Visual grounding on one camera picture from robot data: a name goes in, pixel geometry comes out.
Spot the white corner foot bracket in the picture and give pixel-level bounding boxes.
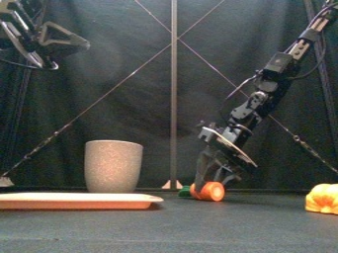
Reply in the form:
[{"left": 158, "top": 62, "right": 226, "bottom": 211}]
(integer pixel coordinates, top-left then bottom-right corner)
[{"left": 0, "top": 176, "right": 16, "bottom": 188}]

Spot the pink rectangular tray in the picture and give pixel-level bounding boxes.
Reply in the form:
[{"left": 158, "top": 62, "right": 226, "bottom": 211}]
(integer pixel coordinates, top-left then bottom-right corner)
[{"left": 0, "top": 192, "right": 166, "bottom": 211}]

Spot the yellow toy food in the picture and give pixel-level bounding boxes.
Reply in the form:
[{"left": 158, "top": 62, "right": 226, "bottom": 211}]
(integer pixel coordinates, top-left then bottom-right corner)
[{"left": 303, "top": 183, "right": 338, "bottom": 215}]

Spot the pole foot bracket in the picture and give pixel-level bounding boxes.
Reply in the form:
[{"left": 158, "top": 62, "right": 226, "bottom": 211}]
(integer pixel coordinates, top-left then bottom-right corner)
[{"left": 162, "top": 179, "right": 184, "bottom": 192}]

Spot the orange toy carrot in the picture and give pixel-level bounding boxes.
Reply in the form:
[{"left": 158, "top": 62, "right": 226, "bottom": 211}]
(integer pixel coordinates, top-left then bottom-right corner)
[{"left": 176, "top": 181, "right": 227, "bottom": 203}]

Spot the slanted dark frame strut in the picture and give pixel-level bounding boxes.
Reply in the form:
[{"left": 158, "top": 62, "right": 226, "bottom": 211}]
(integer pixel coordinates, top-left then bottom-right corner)
[{"left": 302, "top": 0, "right": 338, "bottom": 156}]

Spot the grey speckled cup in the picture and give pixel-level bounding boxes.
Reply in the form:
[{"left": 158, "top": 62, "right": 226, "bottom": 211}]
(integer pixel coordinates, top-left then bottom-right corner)
[{"left": 83, "top": 139, "right": 146, "bottom": 194}]

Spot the grey vertical frame pole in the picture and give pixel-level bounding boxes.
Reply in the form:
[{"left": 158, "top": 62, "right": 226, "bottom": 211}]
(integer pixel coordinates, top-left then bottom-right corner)
[{"left": 168, "top": 0, "right": 179, "bottom": 191}]

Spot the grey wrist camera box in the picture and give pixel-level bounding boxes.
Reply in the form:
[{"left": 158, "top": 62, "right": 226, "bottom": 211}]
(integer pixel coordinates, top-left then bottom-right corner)
[{"left": 196, "top": 126, "right": 224, "bottom": 144}]

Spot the thin diagonal brace wire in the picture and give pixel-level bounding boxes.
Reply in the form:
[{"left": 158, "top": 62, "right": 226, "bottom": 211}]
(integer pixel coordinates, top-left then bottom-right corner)
[
  {"left": 133, "top": 0, "right": 338, "bottom": 175},
  {"left": 0, "top": 0, "right": 227, "bottom": 178}
]

